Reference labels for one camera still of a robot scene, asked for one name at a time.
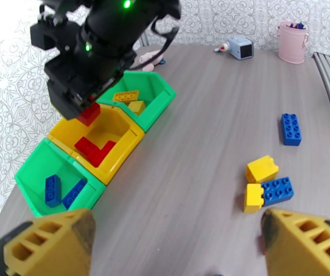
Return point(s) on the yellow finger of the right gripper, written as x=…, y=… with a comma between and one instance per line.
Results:
x=64, y=102
x=110, y=88

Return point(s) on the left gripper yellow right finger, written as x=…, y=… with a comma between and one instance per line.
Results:
x=305, y=246

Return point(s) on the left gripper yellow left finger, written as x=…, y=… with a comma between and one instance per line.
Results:
x=47, y=243

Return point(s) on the long yellow lego brick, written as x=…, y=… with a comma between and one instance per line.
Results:
x=126, y=97

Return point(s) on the red lego brick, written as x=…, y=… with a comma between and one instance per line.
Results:
x=104, y=153
x=86, y=147
x=90, y=115

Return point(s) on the blue lego brick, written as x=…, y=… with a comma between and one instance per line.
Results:
x=290, y=130
x=53, y=191
x=74, y=194
x=278, y=191

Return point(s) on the pink plush toy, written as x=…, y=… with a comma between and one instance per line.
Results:
x=150, y=58

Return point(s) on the green plastic bin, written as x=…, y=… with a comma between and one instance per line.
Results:
x=38, y=166
x=159, y=94

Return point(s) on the yellow plastic bin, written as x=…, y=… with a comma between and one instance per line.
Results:
x=119, y=160

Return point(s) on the small white red figure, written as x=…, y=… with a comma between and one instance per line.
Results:
x=221, y=49

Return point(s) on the grey blue cube toy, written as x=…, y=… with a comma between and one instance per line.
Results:
x=241, y=49

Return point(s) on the pink metal bucket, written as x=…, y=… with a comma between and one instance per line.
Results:
x=292, y=45

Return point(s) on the small red blue toy pieces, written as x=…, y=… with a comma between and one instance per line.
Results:
x=297, y=25

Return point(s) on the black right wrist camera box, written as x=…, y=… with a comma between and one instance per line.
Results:
x=43, y=36

